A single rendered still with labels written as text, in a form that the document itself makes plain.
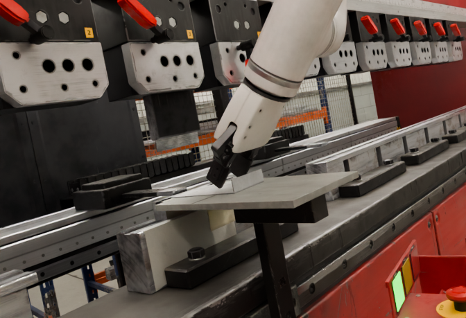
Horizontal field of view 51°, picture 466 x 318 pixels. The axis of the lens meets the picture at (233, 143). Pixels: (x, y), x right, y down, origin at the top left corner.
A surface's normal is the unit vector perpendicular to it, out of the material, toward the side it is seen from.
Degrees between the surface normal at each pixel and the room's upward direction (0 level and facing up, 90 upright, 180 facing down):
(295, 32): 108
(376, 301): 90
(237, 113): 88
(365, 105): 90
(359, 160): 90
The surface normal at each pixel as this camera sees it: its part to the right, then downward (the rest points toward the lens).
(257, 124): 0.67, 0.55
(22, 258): 0.75, -0.11
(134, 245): -0.64, 0.16
